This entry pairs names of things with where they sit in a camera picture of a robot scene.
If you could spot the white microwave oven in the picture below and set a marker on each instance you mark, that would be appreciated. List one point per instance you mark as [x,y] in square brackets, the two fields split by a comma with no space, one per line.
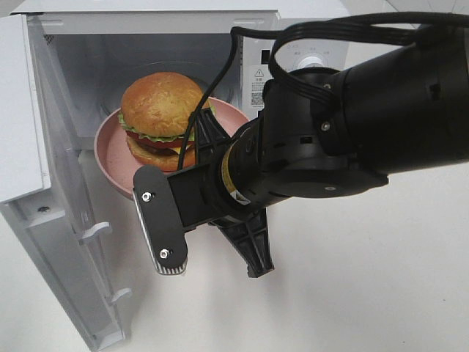
[101,46]

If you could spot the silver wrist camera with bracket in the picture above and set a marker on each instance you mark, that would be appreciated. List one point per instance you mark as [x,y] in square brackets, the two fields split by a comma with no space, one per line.
[160,221]

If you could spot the upper white power knob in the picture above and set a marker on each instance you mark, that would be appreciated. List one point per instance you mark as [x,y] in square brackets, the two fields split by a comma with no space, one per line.
[311,60]

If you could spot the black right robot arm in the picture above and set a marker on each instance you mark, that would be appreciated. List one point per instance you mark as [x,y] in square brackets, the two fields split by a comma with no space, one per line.
[323,133]

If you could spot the white microwave door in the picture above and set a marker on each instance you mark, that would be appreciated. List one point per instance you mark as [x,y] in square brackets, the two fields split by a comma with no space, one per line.
[49,116]

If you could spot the burger with lettuce and tomato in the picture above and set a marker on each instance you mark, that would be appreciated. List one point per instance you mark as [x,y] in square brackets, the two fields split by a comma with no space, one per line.
[154,114]

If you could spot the white warning label sticker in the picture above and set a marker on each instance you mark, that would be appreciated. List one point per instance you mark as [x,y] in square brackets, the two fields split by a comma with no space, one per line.
[257,77]

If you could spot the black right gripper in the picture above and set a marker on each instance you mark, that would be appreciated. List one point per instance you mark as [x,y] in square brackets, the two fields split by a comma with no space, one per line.
[223,189]

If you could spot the pink round plate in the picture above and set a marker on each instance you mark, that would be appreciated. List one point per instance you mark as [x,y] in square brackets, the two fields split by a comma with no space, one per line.
[118,164]

